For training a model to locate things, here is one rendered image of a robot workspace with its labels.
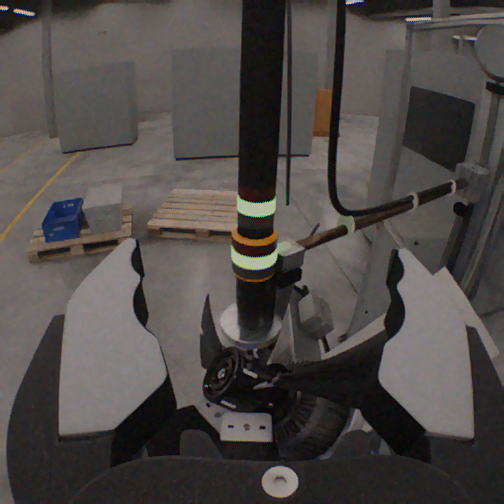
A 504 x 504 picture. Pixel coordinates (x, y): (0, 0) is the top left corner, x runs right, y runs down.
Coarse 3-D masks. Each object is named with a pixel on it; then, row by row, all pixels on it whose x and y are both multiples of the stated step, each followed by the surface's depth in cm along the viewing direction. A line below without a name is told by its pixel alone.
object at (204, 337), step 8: (208, 296) 88; (208, 304) 85; (208, 312) 83; (208, 320) 82; (208, 328) 81; (200, 336) 91; (208, 336) 81; (216, 336) 73; (200, 344) 91; (208, 344) 82; (216, 344) 73; (200, 352) 91; (208, 352) 84; (216, 352) 75; (208, 360) 85
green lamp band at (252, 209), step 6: (240, 204) 28; (246, 204) 27; (252, 204) 27; (258, 204) 27; (264, 204) 27; (270, 204) 28; (240, 210) 28; (246, 210) 28; (252, 210) 27; (258, 210) 27; (264, 210) 28; (270, 210) 28
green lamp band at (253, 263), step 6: (234, 252) 30; (276, 252) 31; (234, 258) 31; (240, 258) 30; (246, 258) 30; (252, 258) 29; (258, 258) 29; (264, 258) 30; (270, 258) 30; (240, 264) 30; (246, 264) 30; (252, 264) 30; (258, 264) 30; (264, 264) 30; (270, 264) 30
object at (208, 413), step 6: (204, 402) 62; (198, 408) 62; (204, 408) 62; (210, 408) 61; (216, 408) 61; (222, 408) 61; (204, 414) 62; (210, 414) 61; (210, 420) 61; (216, 420) 61; (216, 426) 60
